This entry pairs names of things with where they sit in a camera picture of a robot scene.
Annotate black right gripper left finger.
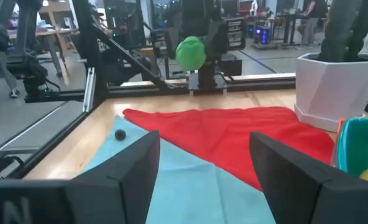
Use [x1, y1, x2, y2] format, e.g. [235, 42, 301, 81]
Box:
[0, 130, 161, 224]

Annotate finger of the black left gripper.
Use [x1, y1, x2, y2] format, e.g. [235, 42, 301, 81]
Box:
[165, 26, 185, 60]
[204, 20, 231, 56]

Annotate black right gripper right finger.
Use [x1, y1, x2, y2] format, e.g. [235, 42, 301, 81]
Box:
[249, 132, 368, 224]

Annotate green toy pear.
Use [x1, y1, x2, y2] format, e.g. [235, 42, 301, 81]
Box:
[175, 35, 207, 72]

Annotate computer with blue lights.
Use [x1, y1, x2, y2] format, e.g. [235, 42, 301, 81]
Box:
[254, 26, 270, 46]

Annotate teal basket with orange rim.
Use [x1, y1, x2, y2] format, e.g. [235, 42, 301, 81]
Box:
[331, 116, 368, 178]

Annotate red cloth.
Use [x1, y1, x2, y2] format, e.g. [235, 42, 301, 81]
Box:
[122, 106, 336, 192]

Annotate person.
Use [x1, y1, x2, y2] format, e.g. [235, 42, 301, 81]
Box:
[301, 0, 329, 47]

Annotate light blue cloth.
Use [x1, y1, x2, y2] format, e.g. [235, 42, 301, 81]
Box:
[78, 115, 277, 224]

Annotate tall green cactus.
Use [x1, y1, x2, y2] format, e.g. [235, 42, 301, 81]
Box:
[316, 0, 368, 63]

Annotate black aluminium table frame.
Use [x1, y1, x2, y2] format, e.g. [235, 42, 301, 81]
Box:
[0, 0, 368, 180]

